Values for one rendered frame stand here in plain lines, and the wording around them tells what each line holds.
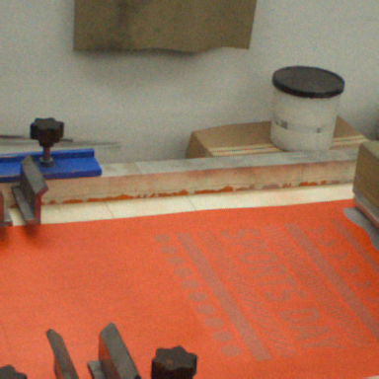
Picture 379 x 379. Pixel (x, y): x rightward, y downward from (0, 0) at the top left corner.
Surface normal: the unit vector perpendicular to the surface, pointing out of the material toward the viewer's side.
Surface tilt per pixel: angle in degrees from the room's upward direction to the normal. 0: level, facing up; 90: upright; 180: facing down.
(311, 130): 93
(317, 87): 0
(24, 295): 0
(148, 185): 90
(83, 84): 90
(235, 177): 90
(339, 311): 0
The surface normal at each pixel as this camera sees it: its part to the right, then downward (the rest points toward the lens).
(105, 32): -0.06, 0.46
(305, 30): 0.31, 0.47
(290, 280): 0.07, -0.88
